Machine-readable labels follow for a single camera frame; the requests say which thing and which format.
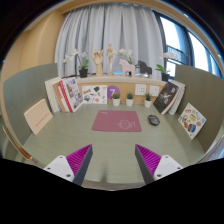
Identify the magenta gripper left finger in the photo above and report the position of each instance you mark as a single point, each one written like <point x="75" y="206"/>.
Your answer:
<point x="72" y="167"/>

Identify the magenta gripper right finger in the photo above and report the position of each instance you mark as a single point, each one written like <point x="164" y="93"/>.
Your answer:
<point x="153" y="166"/>

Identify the black computer mouse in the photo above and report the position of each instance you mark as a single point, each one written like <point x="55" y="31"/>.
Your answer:
<point x="153" y="120"/>

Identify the pink mouse pad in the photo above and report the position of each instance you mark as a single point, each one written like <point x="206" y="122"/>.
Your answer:
<point x="117" y="121"/>

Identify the white sticker card right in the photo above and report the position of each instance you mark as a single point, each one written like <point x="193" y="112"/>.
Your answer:
<point x="191" y="120"/>

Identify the small potted plant right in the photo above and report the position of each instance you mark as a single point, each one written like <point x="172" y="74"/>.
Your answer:
<point x="148" y="100"/>

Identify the small potted plant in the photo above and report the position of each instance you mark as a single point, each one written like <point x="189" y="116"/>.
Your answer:
<point x="129" y="99"/>
<point x="148" y="100"/>
<point x="116" y="99"/>

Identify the small potted plant middle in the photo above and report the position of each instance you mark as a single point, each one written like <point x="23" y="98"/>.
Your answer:
<point x="129" y="99"/>

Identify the white picture card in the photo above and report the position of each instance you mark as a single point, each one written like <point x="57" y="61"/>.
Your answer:
<point x="95" y="94"/>

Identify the small potted plant left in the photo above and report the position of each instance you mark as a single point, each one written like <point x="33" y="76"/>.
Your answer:
<point x="116" y="99"/>

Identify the red white magazine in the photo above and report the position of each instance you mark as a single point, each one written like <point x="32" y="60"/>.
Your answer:
<point x="71" y="93"/>

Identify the white book behind black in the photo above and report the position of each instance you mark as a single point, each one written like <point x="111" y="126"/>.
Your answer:
<point x="178" y="98"/>

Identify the purple round number sign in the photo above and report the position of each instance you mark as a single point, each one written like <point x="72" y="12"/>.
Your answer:
<point x="111" y="90"/>

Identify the white book left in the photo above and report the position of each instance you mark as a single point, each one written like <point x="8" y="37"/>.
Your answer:
<point x="51" y="94"/>

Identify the white orchid black pot right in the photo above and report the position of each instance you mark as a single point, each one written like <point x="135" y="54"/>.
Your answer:
<point x="164" y="72"/>

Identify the white orchid black pot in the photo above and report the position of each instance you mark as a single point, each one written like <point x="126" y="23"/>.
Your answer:
<point x="164" y="72"/>
<point x="83" y="65"/>

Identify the white orchid black pot left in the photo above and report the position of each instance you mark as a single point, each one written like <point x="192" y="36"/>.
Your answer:
<point x="83" y="65"/>

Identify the black horse figure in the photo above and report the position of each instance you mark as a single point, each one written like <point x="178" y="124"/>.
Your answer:
<point x="144" y="68"/>

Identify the pink horse figure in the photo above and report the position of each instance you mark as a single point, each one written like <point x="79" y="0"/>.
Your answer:
<point x="127" y="67"/>

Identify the wooden hand model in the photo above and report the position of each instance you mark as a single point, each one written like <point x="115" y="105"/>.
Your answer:
<point x="97" y="57"/>

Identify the white orchid behind horse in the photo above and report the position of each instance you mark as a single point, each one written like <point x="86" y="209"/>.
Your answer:
<point x="127" y="53"/>

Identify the wooden mannequin figure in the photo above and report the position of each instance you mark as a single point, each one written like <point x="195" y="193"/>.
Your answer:
<point x="110" y="52"/>

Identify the grey curtain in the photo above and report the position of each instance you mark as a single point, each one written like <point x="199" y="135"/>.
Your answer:
<point x="94" y="27"/>

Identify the white wall switch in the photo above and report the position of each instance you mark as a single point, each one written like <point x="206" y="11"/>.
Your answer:
<point x="154" y="90"/>

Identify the white wall socket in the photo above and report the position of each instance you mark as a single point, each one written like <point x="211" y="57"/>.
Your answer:
<point x="140" y="89"/>

